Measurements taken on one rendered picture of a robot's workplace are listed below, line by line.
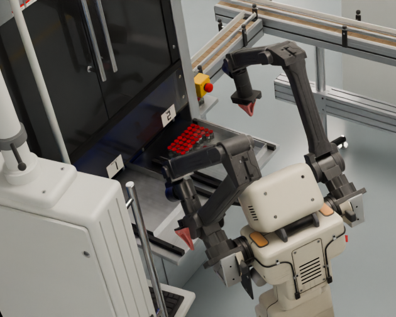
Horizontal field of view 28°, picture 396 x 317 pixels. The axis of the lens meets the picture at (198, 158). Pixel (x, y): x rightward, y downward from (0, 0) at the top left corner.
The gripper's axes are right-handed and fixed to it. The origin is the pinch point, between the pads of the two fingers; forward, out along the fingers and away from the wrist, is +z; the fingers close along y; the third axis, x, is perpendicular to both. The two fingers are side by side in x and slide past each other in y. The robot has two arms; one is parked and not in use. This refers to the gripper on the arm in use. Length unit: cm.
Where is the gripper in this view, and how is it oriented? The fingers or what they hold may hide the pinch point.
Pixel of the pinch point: (251, 114)
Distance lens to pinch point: 298.3
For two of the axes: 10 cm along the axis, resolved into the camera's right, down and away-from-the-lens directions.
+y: -7.9, -1.8, 5.9
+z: 2.6, 7.7, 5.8
